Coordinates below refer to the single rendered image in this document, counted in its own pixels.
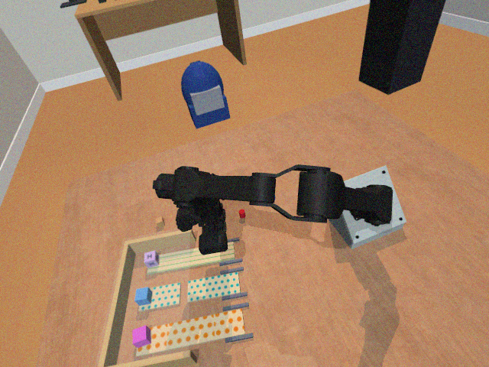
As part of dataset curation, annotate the tan open-top wooden box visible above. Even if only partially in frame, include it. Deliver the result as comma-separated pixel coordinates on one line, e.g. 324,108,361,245
95,229,197,367

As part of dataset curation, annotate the cream strip with orange polka dots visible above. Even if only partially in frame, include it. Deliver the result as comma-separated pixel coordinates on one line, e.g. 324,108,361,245
191,309,245,346

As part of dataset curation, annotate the pale yellow striped strip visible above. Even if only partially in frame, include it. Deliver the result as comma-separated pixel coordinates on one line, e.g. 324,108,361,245
191,242,235,267

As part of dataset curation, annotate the small tan cube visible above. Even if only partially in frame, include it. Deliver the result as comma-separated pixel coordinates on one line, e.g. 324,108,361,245
156,217,165,227

